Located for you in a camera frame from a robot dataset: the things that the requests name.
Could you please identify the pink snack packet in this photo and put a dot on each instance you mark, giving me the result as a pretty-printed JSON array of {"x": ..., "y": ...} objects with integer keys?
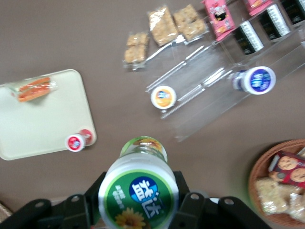
[
  {"x": 257, "y": 4},
  {"x": 218, "y": 17}
]

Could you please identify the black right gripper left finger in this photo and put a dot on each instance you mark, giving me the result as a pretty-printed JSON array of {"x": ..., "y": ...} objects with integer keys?
[{"x": 78, "y": 210}]

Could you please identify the wrapped sandwich with green layer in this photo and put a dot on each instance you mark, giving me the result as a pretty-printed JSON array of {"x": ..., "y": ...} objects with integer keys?
[{"x": 33, "y": 89}]

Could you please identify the wrapped rice cracker pack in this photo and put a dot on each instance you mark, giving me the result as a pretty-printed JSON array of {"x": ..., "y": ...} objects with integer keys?
[
  {"x": 271, "y": 194},
  {"x": 297, "y": 205}
]

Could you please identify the orange lid gum bottle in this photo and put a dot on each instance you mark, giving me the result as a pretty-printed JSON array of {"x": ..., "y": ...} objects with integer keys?
[{"x": 163, "y": 96}]

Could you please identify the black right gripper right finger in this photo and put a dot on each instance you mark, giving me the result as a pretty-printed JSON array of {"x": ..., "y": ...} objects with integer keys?
[{"x": 197, "y": 212}]

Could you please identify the blue lid gum bottle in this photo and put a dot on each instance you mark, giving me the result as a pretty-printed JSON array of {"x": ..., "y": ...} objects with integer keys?
[{"x": 258, "y": 80}]

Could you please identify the black snack box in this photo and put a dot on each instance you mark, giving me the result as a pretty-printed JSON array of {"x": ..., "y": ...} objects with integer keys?
[
  {"x": 249, "y": 38},
  {"x": 294, "y": 10},
  {"x": 274, "y": 22}
]

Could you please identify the red cookie box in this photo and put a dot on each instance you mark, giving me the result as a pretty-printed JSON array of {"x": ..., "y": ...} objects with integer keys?
[{"x": 288, "y": 168}]

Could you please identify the short wrapped cereal bar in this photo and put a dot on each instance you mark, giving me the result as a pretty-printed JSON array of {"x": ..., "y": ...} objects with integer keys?
[{"x": 135, "y": 48}]

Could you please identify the wicker basket with snacks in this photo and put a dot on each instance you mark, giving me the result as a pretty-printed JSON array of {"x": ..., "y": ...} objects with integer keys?
[{"x": 256, "y": 167}]

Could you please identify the red lid gum bottle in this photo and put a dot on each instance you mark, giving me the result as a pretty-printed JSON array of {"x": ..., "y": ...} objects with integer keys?
[{"x": 76, "y": 142}]

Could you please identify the long wrapped cereal bar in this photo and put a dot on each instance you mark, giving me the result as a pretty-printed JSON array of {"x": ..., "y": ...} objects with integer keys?
[
  {"x": 163, "y": 26},
  {"x": 189, "y": 22}
]

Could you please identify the beige plastic tray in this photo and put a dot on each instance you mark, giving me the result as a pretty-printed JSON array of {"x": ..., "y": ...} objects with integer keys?
[{"x": 43, "y": 126}]

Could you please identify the clear acrylic step display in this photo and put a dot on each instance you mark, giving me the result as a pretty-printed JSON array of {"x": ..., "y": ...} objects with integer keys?
[{"x": 207, "y": 95}]

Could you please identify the green lid gum bottle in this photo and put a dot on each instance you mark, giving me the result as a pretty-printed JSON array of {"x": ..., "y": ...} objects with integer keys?
[{"x": 138, "y": 190}]

